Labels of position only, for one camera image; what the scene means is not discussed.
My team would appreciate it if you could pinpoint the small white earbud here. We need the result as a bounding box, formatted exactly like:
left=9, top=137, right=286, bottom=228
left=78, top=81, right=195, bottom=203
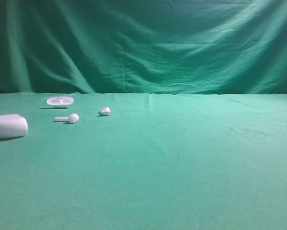
left=98, top=107, right=111, bottom=116

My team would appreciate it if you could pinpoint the white stemmed earbud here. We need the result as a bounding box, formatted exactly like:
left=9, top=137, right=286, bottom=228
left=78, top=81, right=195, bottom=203
left=55, top=114, right=80, bottom=124

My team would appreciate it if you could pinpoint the white earbud case base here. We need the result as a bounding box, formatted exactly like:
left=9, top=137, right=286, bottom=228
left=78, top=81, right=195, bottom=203
left=46, top=96, right=75, bottom=108

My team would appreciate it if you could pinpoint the white earbud case lid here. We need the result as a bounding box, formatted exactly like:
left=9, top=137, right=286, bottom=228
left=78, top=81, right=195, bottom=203
left=0, top=114, right=28, bottom=138

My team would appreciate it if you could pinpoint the green table cloth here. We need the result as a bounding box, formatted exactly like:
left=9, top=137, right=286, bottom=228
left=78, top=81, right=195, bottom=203
left=0, top=93, right=287, bottom=230

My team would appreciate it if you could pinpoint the green cloth backdrop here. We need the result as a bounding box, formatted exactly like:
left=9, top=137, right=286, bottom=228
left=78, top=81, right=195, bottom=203
left=0, top=0, right=287, bottom=94

